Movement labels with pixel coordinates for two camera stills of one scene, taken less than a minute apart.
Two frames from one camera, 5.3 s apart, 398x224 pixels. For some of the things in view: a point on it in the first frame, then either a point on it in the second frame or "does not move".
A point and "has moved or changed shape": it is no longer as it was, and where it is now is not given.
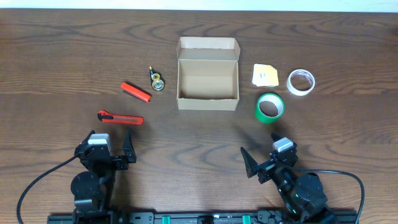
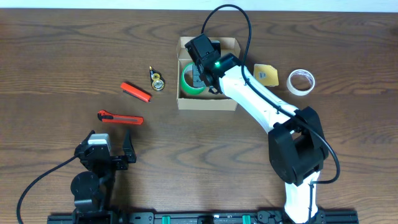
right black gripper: (253, 168) → (199, 69)
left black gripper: (120, 162) does not move
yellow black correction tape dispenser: (157, 81) does not move
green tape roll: (269, 107) has moved or changed shape
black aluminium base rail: (194, 217) does not move
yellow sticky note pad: (265, 75) does not move
